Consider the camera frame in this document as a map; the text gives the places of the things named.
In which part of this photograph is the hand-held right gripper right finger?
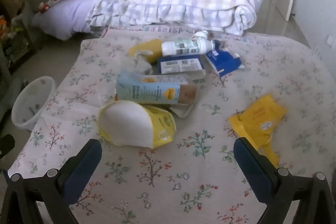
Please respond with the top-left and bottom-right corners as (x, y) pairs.
(233, 137), (336, 224)

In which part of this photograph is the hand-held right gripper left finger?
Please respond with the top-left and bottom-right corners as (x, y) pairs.
(0, 139), (103, 224)

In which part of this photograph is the white plastic waste bin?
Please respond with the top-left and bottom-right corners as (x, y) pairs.
(12, 76), (55, 131)

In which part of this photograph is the torn blue biscuit box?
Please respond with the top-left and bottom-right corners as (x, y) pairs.
(205, 40), (246, 75)

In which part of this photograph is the yellow crumpled wrapper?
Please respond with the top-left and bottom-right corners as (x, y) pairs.
(228, 94), (287, 168)

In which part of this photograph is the yellow white bowl wrapper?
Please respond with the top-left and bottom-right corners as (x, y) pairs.
(98, 101), (177, 149)

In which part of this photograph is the floral bedsheet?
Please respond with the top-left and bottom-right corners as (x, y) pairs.
(8, 28), (336, 224)

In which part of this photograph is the light blue tube package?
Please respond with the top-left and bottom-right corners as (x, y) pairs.
(115, 71), (198, 105)

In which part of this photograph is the crumpled tissue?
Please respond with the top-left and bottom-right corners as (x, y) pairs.
(123, 52), (154, 75)

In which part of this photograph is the blue white carton box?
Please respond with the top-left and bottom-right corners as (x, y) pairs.
(157, 54), (206, 80)

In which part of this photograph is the yellow pouch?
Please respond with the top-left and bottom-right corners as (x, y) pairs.
(128, 39), (164, 64)

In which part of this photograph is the white plastic bottle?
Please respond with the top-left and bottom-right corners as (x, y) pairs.
(161, 31), (213, 56)

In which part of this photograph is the dark shelf with toys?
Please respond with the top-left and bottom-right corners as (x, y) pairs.
(0, 14), (37, 75)

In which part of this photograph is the lilac pillow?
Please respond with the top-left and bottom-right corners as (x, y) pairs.
(33, 0), (101, 41)

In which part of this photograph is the red white plush toy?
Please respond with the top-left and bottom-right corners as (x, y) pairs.
(39, 0), (63, 13)

